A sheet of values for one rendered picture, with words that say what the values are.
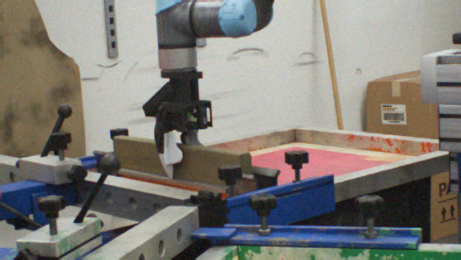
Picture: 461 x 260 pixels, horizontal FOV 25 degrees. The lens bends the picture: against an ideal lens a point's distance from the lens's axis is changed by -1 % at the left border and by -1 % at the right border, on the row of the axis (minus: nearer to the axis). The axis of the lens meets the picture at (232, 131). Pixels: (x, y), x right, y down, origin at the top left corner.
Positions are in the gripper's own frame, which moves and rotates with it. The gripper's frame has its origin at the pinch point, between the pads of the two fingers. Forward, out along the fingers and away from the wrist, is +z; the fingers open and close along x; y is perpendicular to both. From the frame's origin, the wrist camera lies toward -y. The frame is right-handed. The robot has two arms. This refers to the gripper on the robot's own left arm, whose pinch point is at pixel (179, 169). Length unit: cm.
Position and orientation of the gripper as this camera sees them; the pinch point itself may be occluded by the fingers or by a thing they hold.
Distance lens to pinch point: 207.5
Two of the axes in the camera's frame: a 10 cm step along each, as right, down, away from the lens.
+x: 7.5, -1.4, 6.4
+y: 6.6, 0.8, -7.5
